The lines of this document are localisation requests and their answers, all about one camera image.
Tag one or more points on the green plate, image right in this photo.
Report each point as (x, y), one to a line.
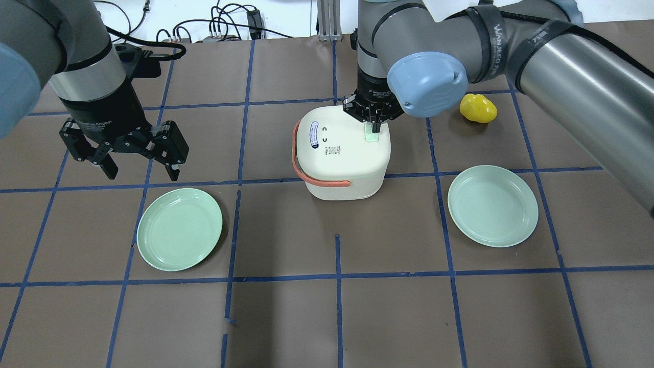
(493, 206)

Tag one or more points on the green plate, image left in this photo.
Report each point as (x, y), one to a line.
(179, 229)

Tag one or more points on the aluminium frame post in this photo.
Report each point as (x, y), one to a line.
(329, 21)

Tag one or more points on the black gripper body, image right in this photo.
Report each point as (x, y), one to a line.
(372, 91)

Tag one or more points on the green plate, image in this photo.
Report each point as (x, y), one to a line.
(179, 229)
(493, 206)

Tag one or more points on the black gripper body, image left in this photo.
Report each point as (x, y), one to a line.
(104, 117)

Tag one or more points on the grey robot arm, image right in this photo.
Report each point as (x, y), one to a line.
(599, 94)

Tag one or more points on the white rice cooker orange handle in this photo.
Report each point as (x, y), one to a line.
(335, 156)

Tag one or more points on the yellow toy fruit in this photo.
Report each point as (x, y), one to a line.
(478, 108)

